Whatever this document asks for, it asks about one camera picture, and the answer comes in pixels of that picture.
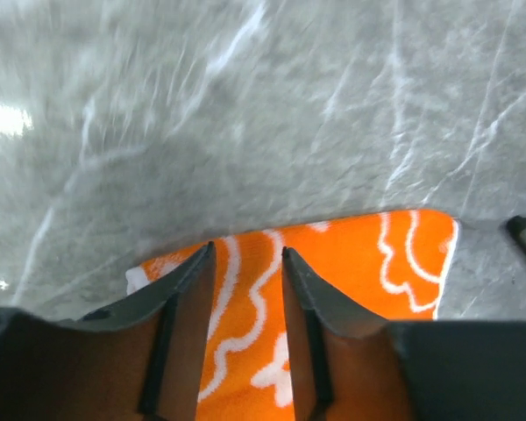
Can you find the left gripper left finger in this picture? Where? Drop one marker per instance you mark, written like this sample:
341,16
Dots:
139,358

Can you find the orange towel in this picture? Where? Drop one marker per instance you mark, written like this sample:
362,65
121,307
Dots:
394,263

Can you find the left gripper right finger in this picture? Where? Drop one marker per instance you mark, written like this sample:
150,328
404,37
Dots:
348,363

